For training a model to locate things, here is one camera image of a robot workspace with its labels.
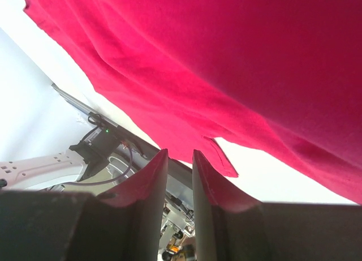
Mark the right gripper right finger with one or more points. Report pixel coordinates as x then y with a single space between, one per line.
232 225

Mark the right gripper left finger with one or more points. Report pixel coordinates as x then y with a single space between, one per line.
123 223

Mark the magenta t shirt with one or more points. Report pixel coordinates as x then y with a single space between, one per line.
282 76

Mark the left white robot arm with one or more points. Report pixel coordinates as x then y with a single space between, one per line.
77 163

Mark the aluminium front rail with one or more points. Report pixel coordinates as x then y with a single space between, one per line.
84 108

